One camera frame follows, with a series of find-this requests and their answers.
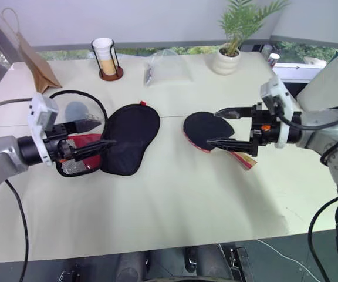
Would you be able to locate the black metal bracket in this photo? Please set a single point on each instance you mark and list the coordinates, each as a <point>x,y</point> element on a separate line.
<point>239,261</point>
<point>69,274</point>

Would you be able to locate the green palm in white pot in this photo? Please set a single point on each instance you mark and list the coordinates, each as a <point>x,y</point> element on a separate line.
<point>226,61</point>

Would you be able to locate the black rubber table tennis paddle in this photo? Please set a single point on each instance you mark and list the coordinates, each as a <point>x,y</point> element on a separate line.
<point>201,129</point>

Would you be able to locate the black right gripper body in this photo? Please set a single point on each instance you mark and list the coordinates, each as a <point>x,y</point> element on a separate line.
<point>267,135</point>

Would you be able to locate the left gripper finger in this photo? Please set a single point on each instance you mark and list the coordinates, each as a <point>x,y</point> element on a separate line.
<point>87,125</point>
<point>92,147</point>

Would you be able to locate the pale blue plush pendant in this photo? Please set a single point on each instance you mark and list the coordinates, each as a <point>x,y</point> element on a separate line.
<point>75,110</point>

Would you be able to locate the stacked paper cups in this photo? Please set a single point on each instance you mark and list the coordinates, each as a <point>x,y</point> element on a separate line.
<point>103,50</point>

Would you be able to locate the white drink can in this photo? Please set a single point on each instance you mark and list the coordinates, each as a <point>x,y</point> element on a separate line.
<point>273,60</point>

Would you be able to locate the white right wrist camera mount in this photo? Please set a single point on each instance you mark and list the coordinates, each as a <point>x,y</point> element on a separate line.
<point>270,91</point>

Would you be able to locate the cream table cover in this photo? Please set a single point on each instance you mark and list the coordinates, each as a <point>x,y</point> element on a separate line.
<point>169,205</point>

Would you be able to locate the clear plastic bag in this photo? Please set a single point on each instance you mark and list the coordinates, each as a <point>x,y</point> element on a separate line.
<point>169,70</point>

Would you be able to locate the brown paper bag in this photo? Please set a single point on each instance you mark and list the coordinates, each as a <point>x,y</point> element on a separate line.
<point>37,67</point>

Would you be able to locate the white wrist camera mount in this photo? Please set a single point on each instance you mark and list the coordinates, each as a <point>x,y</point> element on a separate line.
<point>270,91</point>
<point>37,117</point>

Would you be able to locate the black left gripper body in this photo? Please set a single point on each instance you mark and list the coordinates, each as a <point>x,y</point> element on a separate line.
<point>58,144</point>

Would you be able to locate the black and red paddle case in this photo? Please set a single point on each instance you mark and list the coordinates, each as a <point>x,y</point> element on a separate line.
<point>131,138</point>

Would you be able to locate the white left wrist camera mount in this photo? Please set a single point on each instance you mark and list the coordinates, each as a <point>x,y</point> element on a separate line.
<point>37,117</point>

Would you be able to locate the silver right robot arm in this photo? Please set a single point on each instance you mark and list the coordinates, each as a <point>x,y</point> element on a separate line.
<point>318,132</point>

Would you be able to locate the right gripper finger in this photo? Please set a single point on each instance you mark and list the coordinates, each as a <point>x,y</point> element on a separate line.
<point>233,112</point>
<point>230,144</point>

